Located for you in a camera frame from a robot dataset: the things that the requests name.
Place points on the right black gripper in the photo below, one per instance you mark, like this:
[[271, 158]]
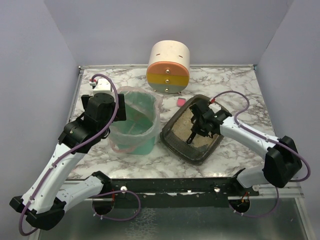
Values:
[[199, 120]]

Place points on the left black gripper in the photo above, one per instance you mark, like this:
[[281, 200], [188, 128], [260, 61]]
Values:
[[121, 107]]

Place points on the dark litter box tray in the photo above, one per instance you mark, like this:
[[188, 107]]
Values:
[[177, 130]]

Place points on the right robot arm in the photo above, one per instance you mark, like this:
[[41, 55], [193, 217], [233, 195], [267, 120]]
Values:
[[281, 162]]

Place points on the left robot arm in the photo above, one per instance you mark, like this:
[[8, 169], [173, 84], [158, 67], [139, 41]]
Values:
[[45, 203]]

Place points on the round three-drawer storage box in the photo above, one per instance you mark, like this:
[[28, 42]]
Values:
[[168, 68]]

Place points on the small pink object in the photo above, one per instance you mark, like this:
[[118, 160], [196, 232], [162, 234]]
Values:
[[181, 102]]

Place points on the clear plastic bag liner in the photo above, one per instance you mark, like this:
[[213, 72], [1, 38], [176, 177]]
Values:
[[136, 125]]

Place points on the green bucket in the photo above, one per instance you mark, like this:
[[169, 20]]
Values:
[[140, 142]]

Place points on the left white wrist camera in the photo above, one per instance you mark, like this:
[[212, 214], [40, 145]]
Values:
[[100, 85]]

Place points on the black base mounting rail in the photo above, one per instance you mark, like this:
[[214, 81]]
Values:
[[181, 192]]

